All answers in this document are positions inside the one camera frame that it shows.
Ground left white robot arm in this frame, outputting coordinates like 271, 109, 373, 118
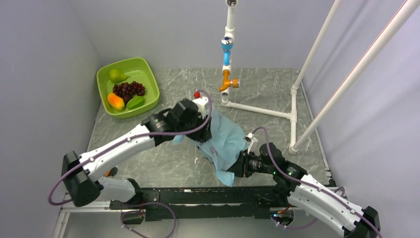
61, 97, 212, 208

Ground blue printed plastic bag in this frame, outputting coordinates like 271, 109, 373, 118
189, 110, 248, 186

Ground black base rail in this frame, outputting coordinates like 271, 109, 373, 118
109, 186, 288, 222

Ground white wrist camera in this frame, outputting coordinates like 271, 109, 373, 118
245, 132, 258, 154
192, 91, 209, 119

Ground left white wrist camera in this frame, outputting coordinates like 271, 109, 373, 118
192, 91, 209, 119

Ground dark red fake grapes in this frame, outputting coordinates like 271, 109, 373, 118
112, 81, 146, 104

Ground orange fake mango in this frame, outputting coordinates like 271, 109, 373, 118
107, 93, 125, 111

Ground white pvc pipe frame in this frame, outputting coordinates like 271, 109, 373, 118
219, 0, 420, 155

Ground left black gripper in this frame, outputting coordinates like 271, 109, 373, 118
177, 111, 212, 142

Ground green fake fruit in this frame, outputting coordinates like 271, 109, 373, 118
126, 96, 145, 110

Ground green fake pear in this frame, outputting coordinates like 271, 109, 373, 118
108, 68, 128, 84

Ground green plastic tray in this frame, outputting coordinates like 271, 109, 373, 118
97, 58, 160, 119

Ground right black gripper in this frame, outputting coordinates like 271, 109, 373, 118
226, 149, 275, 177

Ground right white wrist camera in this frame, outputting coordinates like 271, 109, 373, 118
245, 132, 258, 154

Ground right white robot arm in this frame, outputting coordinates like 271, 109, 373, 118
228, 142, 381, 238

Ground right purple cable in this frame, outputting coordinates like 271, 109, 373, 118
252, 126, 384, 238

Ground orange black small object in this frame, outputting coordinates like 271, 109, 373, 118
104, 167, 118, 178

